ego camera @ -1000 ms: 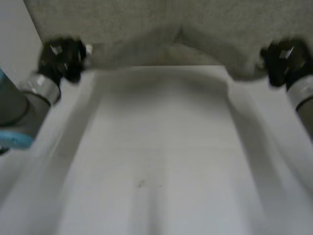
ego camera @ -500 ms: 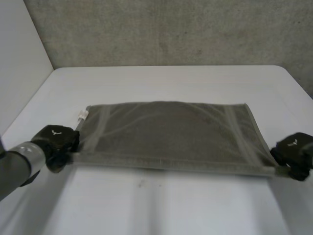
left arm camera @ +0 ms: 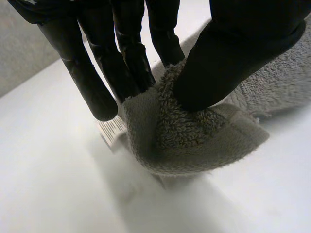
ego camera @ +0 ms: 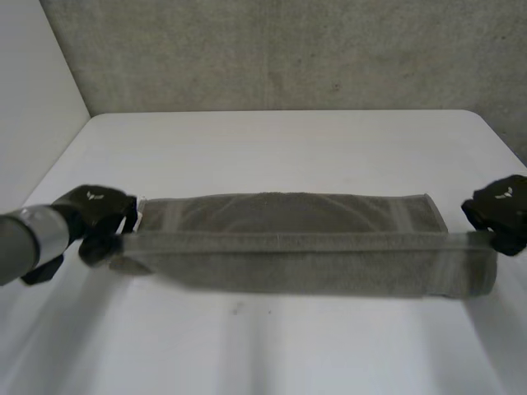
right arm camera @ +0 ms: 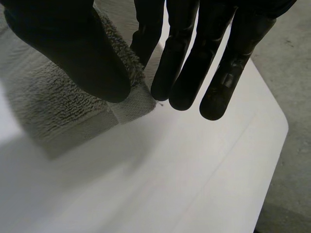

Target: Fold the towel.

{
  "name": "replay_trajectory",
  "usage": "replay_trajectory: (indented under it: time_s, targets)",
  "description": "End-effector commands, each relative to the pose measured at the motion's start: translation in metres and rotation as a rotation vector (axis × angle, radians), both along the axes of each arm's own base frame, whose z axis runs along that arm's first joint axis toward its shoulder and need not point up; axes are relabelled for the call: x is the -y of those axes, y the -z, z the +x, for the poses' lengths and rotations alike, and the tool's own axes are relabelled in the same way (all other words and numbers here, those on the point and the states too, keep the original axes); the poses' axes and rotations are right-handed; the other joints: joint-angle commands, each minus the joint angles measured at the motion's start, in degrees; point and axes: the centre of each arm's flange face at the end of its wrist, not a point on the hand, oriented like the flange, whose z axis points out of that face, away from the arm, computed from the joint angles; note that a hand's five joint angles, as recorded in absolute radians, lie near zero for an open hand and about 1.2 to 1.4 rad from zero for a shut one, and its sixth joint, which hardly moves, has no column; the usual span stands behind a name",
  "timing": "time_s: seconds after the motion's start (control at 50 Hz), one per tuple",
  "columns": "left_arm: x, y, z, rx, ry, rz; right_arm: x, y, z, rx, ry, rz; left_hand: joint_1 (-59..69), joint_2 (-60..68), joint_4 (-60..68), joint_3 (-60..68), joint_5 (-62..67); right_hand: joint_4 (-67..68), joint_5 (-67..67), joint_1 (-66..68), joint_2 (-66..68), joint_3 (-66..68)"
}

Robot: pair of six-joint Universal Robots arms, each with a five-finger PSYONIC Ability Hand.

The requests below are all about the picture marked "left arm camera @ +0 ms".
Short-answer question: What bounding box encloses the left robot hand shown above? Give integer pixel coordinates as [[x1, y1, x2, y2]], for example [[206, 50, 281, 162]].
[[6, 0, 307, 122]]

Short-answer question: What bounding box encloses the grey towel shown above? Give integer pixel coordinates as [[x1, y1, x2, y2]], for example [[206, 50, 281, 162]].
[[98, 18, 311, 190]]

